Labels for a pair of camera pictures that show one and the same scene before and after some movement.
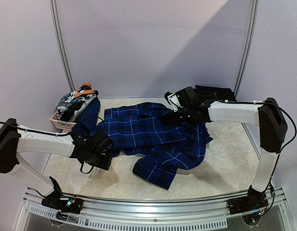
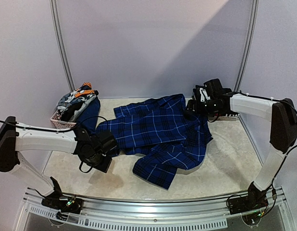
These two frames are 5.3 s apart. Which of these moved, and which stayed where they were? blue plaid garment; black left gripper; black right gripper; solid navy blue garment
Moved: black right gripper
Stayed: black left gripper; blue plaid garment; solid navy blue garment
